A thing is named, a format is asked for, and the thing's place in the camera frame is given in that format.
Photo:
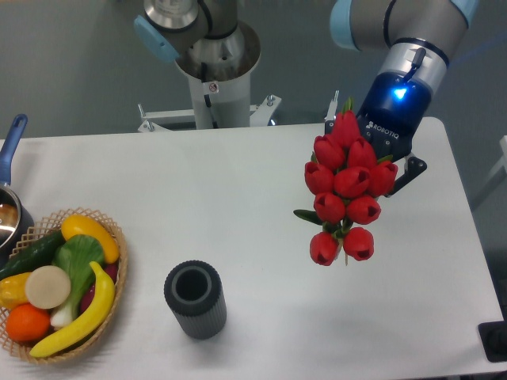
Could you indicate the woven wicker basket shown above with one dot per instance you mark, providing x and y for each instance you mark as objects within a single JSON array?
[{"x": 34, "y": 233}]

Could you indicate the black device at table edge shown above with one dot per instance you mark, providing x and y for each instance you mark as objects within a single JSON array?
[{"x": 493, "y": 337}]

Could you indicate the green bok choy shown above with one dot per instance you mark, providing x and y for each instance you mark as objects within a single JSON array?
[{"x": 74, "y": 258}]

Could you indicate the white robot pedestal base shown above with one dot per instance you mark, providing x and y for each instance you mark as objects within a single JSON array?
[{"x": 218, "y": 73}]

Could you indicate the dark red vegetable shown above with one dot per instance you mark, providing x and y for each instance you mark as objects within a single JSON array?
[{"x": 112, "y": 271}]

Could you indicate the green cucumber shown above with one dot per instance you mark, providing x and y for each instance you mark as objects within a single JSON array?
[{"x": 38, "y": 254}]

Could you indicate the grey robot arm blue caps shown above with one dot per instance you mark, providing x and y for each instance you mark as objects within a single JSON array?
[{"x": 421, "y": 36}]

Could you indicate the yellow bell pepper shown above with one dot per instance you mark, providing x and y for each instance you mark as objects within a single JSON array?
[{"x": 13, "y": 290}]

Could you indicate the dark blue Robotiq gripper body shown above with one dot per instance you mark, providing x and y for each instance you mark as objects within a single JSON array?
[{"x": 391, "y": 114}]

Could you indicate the red tulip bouquet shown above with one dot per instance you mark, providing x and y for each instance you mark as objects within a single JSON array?
[{"x": 346, "y": 179}]

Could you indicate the orange fruit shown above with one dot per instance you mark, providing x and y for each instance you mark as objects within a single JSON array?
[{"x": 26, "y": 323}]

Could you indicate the white frame at right edge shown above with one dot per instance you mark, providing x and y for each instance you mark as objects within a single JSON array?
[{"x": 493, "y": 179}]

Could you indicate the beige round slice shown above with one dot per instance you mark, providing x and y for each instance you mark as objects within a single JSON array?
[{"x": 47, "y": 287}]

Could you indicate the blue handled saucepan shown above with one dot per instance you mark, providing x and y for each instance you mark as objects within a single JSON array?
[{"x": 15, "y": 219}]

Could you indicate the dark grey ribbed vase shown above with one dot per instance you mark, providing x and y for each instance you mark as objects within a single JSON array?
[{"x": 193, "y": 291}]

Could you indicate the yellow banana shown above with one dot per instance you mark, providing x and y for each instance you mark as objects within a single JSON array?
[{"x": 86, "y": 323}]

